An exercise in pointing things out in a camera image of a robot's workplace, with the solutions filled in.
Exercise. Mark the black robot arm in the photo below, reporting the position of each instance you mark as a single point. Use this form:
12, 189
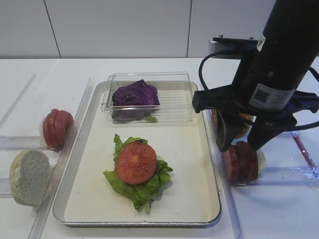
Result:
264, 92

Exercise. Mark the upright sausage slices stack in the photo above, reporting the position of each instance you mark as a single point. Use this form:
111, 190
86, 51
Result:
241, 162

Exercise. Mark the tomato slice on lettuce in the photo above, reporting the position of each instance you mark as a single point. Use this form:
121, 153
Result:
137, 163

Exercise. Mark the green lettuce leaf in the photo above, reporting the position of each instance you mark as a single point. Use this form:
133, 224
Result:
142, 195

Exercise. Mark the upright tomato slices stack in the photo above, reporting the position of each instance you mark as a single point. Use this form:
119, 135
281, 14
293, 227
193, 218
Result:
55, 127

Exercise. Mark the white bread bun half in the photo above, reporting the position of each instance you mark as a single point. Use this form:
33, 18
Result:
29, 177

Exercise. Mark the clear tomato track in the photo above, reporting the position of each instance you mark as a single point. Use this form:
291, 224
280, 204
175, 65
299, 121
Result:
22, 142

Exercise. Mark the clear bread track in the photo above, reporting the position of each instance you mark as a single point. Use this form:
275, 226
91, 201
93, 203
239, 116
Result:
5, 191

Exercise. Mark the right sesame bun half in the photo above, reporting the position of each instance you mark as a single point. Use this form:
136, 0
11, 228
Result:
247, 127

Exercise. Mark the white sausage pusher block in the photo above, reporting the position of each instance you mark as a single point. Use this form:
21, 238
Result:
262, 162

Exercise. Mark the red plastic rod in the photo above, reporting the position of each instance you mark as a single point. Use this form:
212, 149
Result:
307, 157

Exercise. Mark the clear sausage track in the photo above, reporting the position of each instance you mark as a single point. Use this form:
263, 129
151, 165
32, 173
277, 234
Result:
284, 176

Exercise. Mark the metal baking tray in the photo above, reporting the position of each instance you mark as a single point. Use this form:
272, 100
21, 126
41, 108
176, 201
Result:
86, 199

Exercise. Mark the clear plastic container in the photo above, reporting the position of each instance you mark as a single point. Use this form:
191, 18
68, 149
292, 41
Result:
175, 92

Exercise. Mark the purple cabbage piece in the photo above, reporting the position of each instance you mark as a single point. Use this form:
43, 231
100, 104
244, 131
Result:
136, 94

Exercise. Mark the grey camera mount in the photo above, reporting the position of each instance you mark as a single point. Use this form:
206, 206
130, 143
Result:
221, 43

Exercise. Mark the clear rail right of tray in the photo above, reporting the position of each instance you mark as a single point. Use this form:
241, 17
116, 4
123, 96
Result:
228, 206

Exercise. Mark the clear rail of tray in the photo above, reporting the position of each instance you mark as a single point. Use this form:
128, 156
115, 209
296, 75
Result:
44, 209
228, 206

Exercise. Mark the clear rail far left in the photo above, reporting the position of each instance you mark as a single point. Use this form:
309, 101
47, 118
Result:
17, 100

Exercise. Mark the clear rail left of tray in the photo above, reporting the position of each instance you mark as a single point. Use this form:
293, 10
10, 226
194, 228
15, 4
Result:
44, 209

